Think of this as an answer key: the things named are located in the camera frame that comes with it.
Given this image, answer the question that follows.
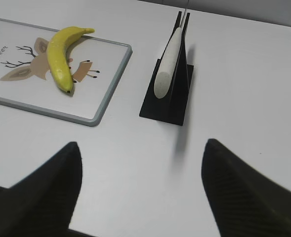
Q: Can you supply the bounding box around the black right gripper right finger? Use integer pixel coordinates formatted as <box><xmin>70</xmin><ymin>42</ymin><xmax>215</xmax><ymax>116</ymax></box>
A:
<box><xmin>201</xmin><ymin>139</ymin><xmax>291</xmax><ymax>237</ymax></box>

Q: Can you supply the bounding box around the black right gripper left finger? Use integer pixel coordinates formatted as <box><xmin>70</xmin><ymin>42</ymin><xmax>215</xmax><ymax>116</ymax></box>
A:
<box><xmin>0</xmin><ymin>142</ymin><xmax>83</xmax><ymax>237</ymax></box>

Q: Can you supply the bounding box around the white-handled cleaver knife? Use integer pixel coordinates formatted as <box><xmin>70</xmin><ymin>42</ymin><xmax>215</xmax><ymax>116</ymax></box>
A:
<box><xmin>154</xmin><ymin>0</ymin><xmax>191</xmax><ymax>99</ymax></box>

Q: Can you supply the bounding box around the yellow plastic banana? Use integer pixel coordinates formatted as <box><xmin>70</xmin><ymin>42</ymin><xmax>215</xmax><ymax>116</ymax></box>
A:
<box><xmin>46</xmin><ymin>26</ymin><xmax>95</xmax><ymax>93</ymax></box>

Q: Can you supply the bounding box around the black knife stand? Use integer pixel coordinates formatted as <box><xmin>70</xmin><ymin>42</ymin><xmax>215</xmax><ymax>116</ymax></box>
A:
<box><xmin>139</xmin><ymin>11</ymin><xmax>194</xmax><ymax>126</ymax></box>

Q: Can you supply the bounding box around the white deer cutting board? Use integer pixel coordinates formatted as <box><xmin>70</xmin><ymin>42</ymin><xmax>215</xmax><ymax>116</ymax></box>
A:
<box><xmin>0</xmin><ymin>19</ymin><xmax>132</xmax><ymax>126</ymax></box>

